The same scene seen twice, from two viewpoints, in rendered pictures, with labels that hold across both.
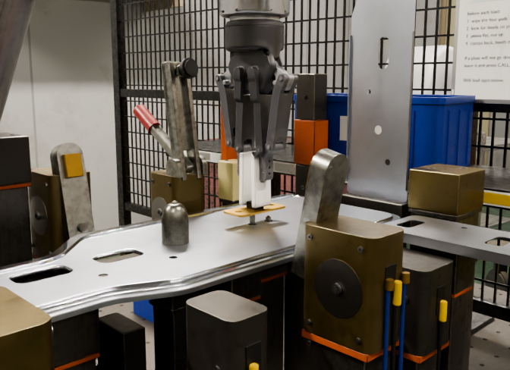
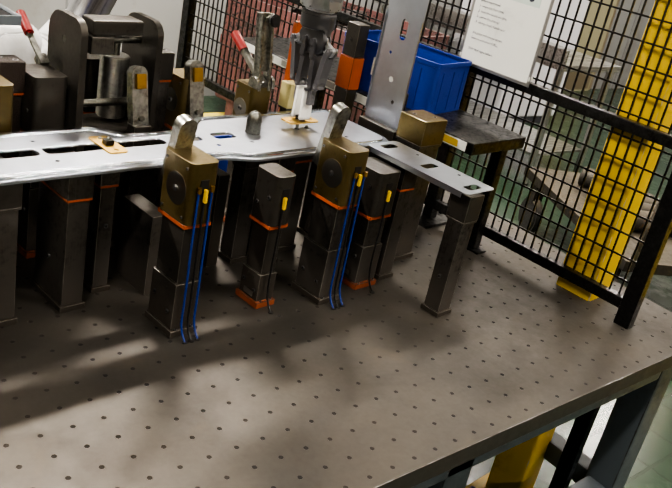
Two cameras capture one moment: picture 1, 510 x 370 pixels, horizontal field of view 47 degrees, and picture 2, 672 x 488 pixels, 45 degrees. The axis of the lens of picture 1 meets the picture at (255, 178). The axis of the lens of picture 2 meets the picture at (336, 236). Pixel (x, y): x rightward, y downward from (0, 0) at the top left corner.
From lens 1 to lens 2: 1.05 m
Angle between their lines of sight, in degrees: 15
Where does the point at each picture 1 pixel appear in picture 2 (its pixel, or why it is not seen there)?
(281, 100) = (326, 63)
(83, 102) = not seen: outside the picture
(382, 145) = (391, 90)
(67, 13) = not seen: outside the picture
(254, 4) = (320, 6)
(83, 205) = (199, 98)
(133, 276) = (234, 148)
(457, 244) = (404, 163)
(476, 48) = (481, 26)
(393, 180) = (393, 115)
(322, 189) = (334, 123)
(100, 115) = not seen: outside the picture
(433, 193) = (411, 130)
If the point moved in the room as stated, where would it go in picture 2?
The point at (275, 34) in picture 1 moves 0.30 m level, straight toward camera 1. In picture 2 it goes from (330, 23) to (322, 52)
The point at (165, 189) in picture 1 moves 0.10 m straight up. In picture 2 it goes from (246, 94) to (252, 51)
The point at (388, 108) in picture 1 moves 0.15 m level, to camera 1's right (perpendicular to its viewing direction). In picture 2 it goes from (399, 67) to (461, 79)
